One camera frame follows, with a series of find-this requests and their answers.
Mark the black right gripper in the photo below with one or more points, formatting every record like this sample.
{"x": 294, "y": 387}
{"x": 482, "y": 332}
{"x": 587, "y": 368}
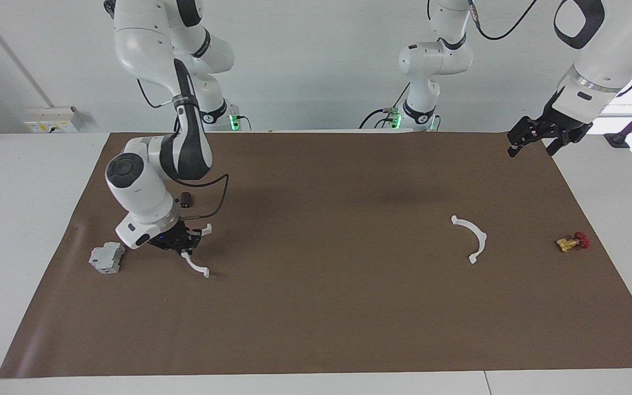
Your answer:
{"x": 173, "y": 238}

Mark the dark brown short cylinder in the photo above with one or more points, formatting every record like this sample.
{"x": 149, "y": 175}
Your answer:
{"x": 186, "y": 201}

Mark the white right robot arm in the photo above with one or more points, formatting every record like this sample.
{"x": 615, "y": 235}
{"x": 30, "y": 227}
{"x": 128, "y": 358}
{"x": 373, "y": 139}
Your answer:
{"x": 140, "y": 186}

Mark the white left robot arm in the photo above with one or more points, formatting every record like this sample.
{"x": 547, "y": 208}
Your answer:
{"x": 607, "y": 49}

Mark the white wall socket box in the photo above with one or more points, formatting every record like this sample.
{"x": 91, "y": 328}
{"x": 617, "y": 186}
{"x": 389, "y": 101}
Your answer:
{"x": 52, "y": 119}

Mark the brown table mat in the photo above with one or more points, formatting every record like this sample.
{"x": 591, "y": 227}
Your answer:
{"x": 338, "y": 307}

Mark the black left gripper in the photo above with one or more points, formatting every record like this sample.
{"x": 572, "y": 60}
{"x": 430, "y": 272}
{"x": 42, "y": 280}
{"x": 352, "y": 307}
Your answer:
{"x": 563, "y": 120}

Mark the grey circuit breaker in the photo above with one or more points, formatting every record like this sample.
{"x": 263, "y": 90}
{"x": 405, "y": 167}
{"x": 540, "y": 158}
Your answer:
{"x": 106, "y": 259}

